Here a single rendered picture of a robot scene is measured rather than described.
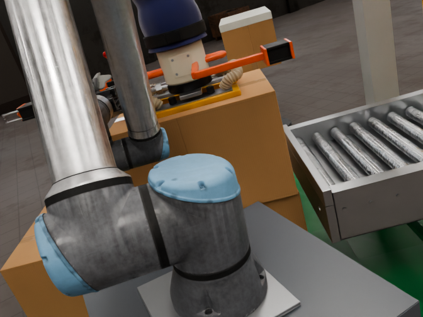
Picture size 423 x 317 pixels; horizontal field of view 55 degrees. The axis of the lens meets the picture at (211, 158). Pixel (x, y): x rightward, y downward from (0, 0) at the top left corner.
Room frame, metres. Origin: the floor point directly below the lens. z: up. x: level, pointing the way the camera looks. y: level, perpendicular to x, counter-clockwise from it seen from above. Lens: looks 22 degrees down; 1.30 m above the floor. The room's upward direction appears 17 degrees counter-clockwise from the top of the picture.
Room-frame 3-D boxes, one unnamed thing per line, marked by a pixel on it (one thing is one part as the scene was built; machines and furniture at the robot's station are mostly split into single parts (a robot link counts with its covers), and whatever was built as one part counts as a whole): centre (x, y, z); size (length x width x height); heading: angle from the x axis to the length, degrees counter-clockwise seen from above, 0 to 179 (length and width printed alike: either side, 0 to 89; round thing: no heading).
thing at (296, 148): (1.48, -0.36, 0.58); 0.70 x 0.03 x 0.06; 176
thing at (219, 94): (1.41, 0.00, 0.97); 0.34 x 0.10 x 0.05; 85
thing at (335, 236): (1.48, -0.35, 0.47); 0.70 x 0.03 x 0.15; 176
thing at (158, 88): (1.50, -0.01, 1.01); 0.34 x 0.25 x 0.06; 85
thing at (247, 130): (1.50, 0.01, 0.74); 0.60 x 0.40 x 0.40; 84
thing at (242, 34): (3.45, -0.59, 0.82); 0.60 x 0.40 x 0.40; 171
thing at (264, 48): (1.22, -0.28, 1.07); 0.09 x 0.08 x 0.05; 175
